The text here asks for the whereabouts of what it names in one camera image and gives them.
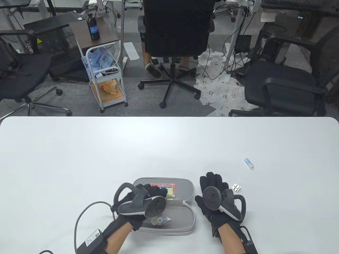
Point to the brown side table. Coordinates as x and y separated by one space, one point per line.
82 34

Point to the clear correction tape dispenser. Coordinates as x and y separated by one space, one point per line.
159 220

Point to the grey black hand controller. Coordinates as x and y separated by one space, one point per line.
212 198
156 206

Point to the small white eraser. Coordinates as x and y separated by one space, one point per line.
249 163

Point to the black mesh office chair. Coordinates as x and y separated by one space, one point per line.
280 79

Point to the person's left forearm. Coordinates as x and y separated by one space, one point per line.
117 239

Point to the white rolling cart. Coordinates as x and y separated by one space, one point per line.
108 98

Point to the black box on floor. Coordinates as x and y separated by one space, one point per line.
243 42

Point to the dark bottle blue label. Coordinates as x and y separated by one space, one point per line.
92 27

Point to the person's right forearm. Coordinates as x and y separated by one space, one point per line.
233 242

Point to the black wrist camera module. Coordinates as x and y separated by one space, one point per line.
251 247
91 242

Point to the colourful printed card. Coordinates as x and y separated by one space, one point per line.
170 191

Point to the white paper strip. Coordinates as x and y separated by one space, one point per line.
131 50

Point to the metal pencil sharpener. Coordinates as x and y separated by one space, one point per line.
236 188

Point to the heap of blue packets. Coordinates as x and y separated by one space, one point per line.
99 59

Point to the black high-back office chair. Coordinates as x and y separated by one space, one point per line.
174 26

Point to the pile of white papers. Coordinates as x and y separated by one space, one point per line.
222 92

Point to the person's right hand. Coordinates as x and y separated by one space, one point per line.
215 219

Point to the black stand pole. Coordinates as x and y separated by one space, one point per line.
50 6

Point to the white desk leg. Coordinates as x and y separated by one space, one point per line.
122 26

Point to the person's left hand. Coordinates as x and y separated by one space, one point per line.
132 219

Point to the black chrome-base office chair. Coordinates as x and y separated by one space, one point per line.
23 71

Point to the black desk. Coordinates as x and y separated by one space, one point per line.
47 22

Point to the white printed zippered pencil case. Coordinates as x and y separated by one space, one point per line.
182 190

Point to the orange cloth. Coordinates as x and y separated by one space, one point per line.
108 86

